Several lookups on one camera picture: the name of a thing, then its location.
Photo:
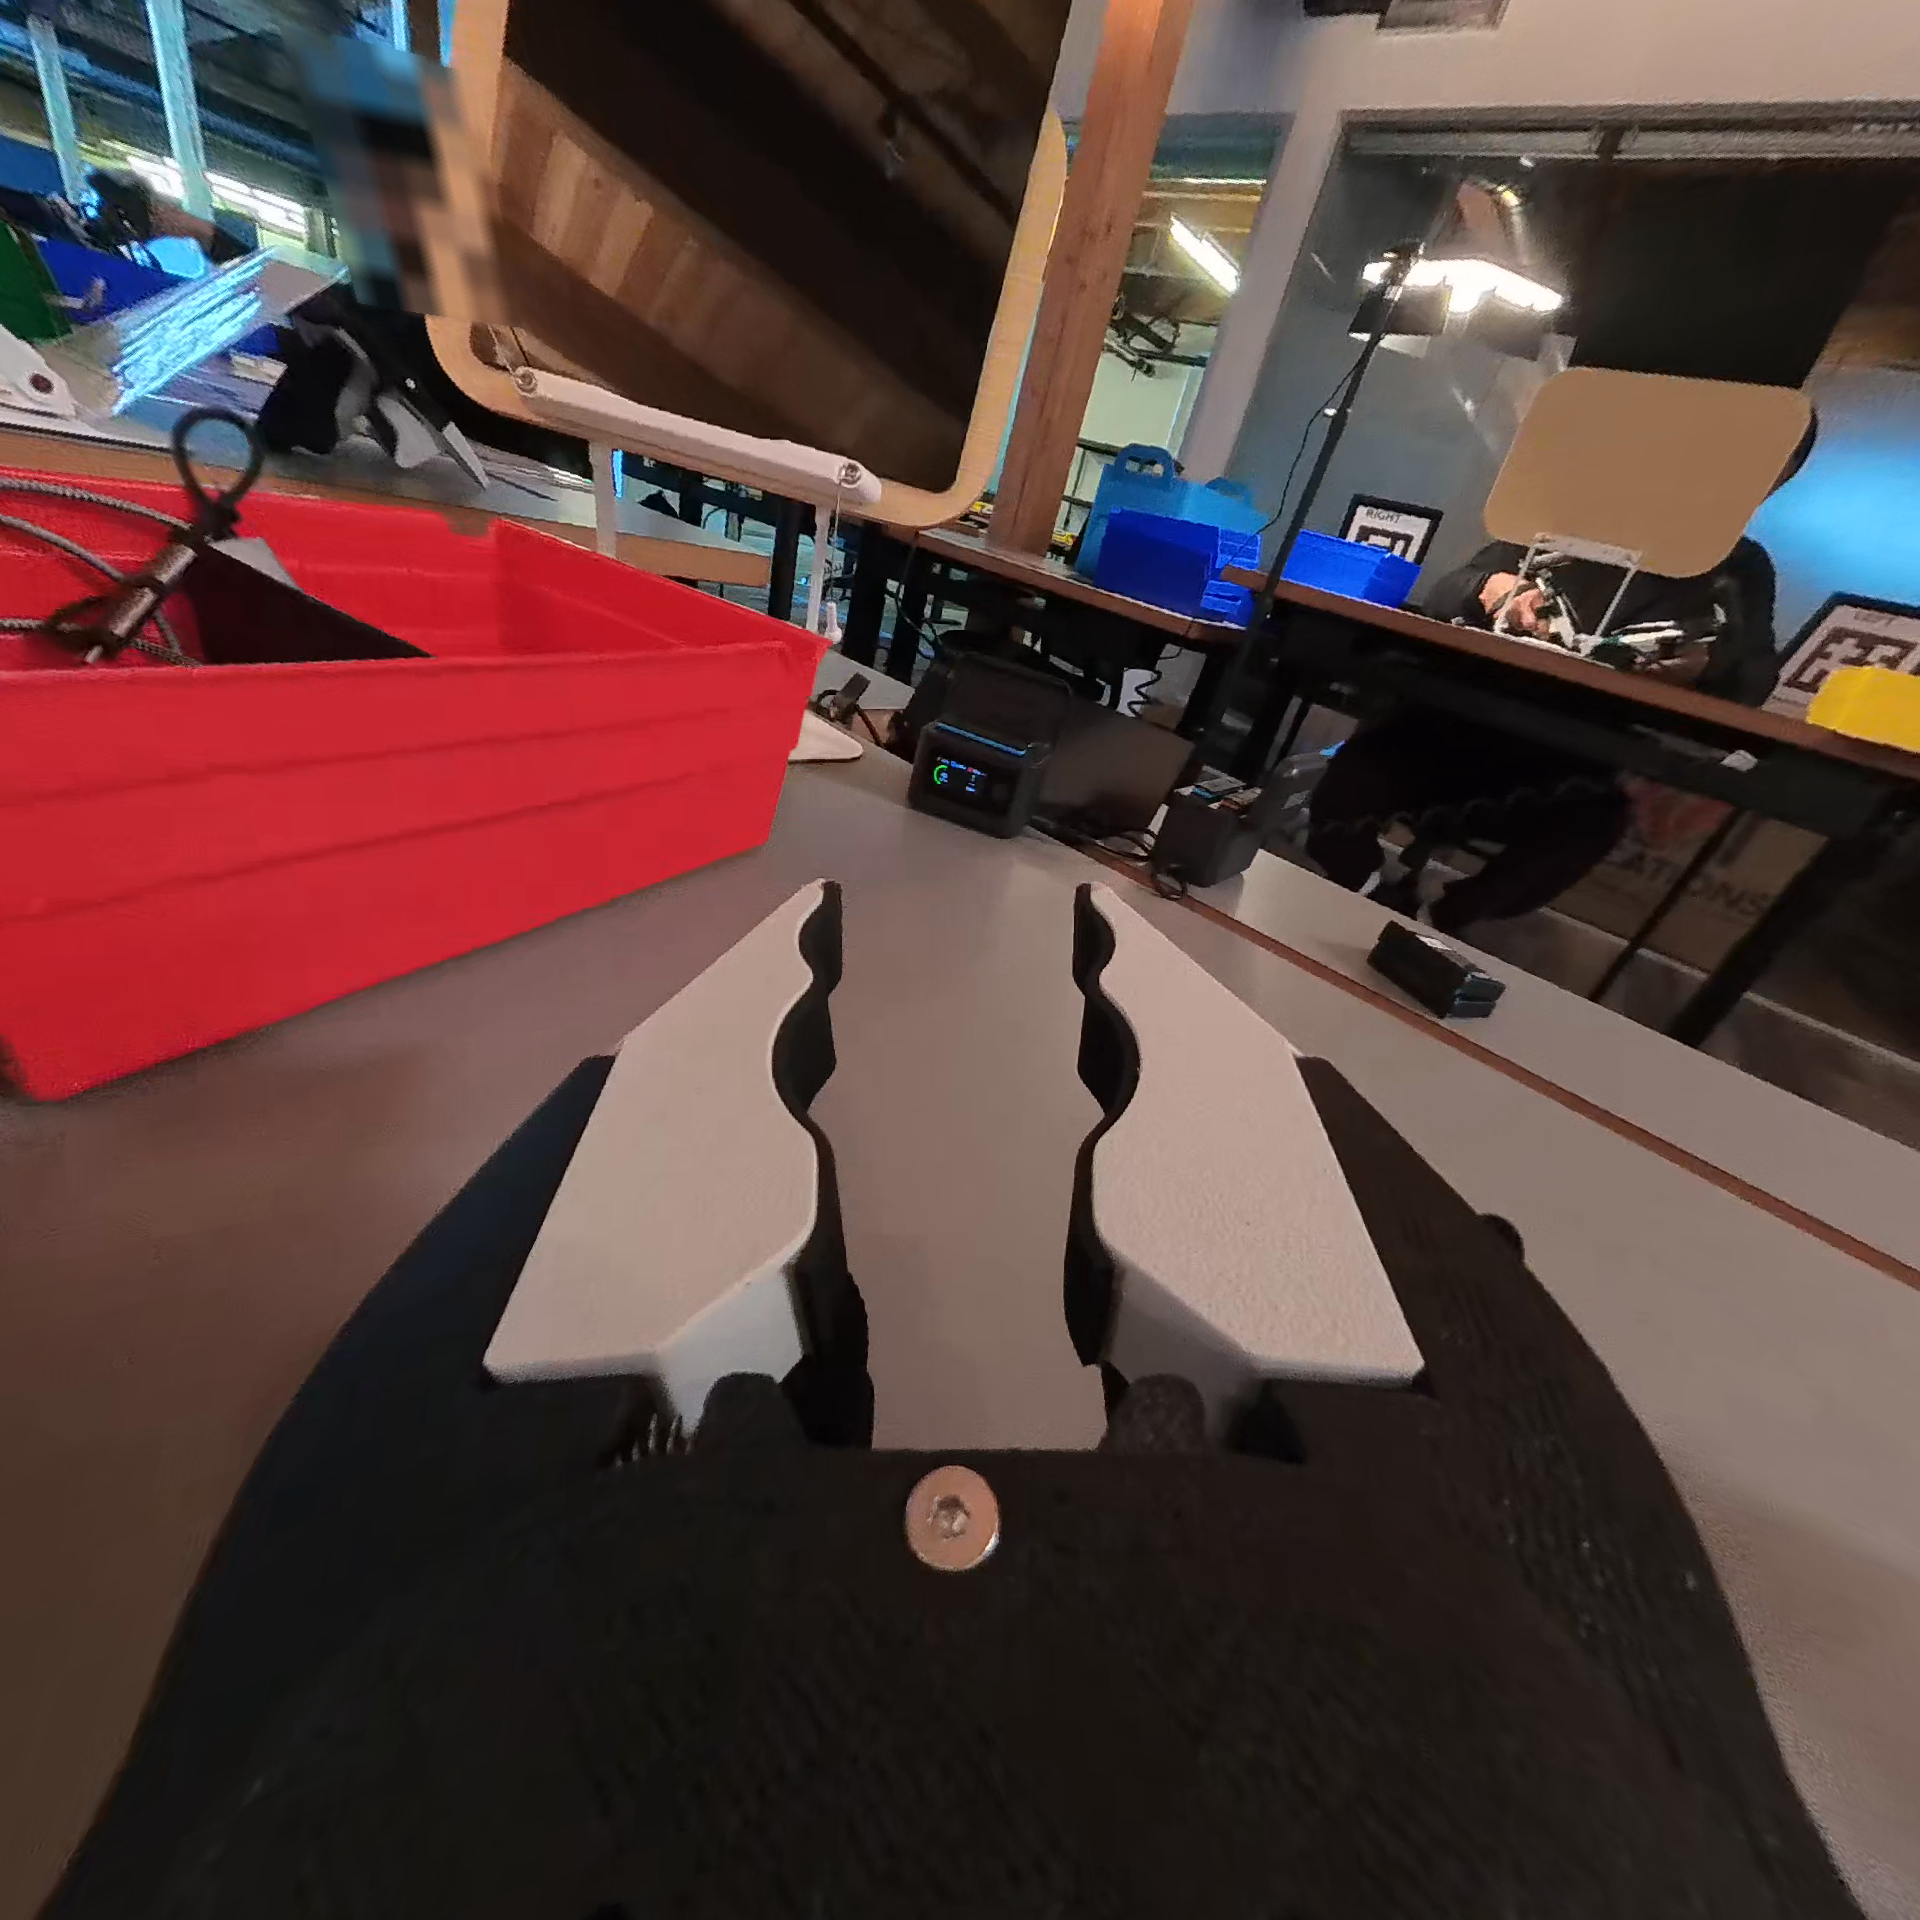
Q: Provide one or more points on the black bin divider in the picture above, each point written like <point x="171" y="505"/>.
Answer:
<point x="287" y="610"/>

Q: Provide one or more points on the wooden post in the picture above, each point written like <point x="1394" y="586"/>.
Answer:
<point x="1092" y="298"/>

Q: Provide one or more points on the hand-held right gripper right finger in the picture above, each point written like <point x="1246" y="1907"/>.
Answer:
<point x="1246" y="1216"/>

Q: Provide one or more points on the white rounded tray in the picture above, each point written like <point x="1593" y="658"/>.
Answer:
<point x="825" y="735"/>

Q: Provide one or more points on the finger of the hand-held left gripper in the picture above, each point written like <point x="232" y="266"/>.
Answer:
<point x="358" y="395"/>
<point x="433" y="445"/>

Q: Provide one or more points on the black power station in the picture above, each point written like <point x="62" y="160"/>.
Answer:
<point x="976" y="778"/>

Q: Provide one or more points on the framed printed tag sign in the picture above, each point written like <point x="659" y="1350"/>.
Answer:
<point x="1392" y="532"/>
<point x="1845" y="651"/>

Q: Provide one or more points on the red plastic bin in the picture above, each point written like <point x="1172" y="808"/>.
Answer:
<point x="376" y="840"/>

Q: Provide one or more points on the small black box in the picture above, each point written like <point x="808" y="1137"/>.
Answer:
<point x="1432" y="967"/>

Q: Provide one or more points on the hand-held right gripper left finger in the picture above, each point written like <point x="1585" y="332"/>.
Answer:
<point x="659" y="1202"/>

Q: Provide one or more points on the metal helping hand tool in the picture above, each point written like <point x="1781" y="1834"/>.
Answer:
<point x="1601" y="637"/>

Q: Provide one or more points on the wood-framed dark screen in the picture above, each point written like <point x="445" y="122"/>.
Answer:
<point x="779" y="229"/>

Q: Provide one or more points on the wooden desk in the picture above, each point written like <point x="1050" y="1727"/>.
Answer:
<point x="1504" y="655"/>
<point x="1024" y="562"/>

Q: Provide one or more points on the yellow plastic bin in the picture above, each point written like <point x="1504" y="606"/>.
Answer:
<point x="1877" y="716"/>

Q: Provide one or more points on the black charger box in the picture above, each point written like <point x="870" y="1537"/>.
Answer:
<point x="1208" y="840"/>

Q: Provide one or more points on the blue plastic bin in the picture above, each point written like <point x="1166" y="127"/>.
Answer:
<point x="1159" y="568"/>
<point x="119" y="275"/>
<point x="1337" y="569"/>

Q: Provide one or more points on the bright studio lamp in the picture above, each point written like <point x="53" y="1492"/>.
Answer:
<point x="1463" y="286"/>

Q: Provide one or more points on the light blue crate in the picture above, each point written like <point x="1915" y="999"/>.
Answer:
<point x="1140" y="490"/>

